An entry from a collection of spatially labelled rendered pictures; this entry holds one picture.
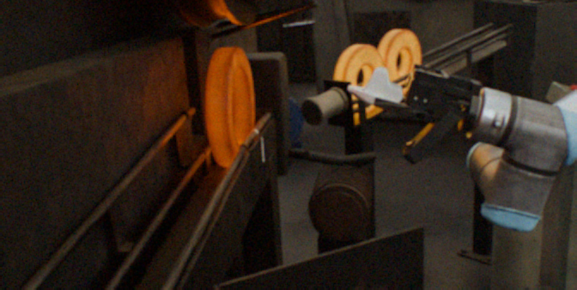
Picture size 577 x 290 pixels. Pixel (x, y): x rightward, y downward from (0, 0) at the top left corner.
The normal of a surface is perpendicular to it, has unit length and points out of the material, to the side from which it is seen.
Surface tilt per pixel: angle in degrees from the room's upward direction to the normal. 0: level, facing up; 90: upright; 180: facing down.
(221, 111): 80
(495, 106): 56
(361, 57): 90
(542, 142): 89
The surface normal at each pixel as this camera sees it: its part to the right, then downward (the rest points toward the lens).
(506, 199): -0.65, 0.06
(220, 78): -0.15, -0.38
